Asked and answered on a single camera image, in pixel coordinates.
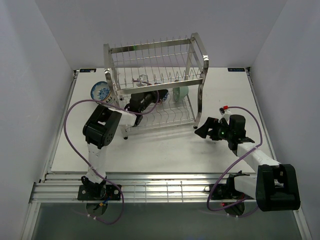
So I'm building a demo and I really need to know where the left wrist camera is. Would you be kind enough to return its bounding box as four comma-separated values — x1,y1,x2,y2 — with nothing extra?
132,74,151,87

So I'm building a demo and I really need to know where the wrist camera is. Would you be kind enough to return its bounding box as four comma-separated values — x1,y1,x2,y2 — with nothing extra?
132,74,151,87
219,105,232,123

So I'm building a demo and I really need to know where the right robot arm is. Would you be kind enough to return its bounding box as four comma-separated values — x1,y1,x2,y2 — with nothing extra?
195,114,301,212

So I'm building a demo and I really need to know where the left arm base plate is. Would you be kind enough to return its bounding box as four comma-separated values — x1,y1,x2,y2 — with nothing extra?
77,184,122,201

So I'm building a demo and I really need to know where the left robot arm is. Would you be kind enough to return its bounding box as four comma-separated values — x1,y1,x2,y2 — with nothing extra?
81,89,169,200

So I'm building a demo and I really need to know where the aluminium frame rail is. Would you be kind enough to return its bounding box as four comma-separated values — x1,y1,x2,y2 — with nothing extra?
28,172,288,205

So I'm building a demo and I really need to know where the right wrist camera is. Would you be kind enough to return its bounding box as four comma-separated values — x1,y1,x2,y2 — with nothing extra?
219,105,232,123

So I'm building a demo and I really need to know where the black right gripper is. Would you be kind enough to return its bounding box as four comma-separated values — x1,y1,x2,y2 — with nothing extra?
194,117,233,141

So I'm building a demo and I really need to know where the red blue zigzag bowl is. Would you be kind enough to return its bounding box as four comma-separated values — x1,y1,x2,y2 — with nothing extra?
159,90,169,104

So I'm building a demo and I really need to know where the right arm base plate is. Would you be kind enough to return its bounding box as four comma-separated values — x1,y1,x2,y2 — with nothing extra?
203,171,253,217

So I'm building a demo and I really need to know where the stainless steel dish rack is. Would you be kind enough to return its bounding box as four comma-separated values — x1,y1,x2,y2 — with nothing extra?
103,32,210,139

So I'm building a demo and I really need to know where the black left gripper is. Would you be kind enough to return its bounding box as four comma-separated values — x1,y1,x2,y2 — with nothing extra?
139,84,168,114

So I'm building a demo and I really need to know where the blue patterned white bowl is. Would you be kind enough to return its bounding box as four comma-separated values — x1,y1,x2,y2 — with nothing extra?
90,81,111,101

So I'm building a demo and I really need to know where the pale green bowl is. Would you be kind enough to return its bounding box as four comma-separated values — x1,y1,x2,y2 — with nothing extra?
172,86,189,102

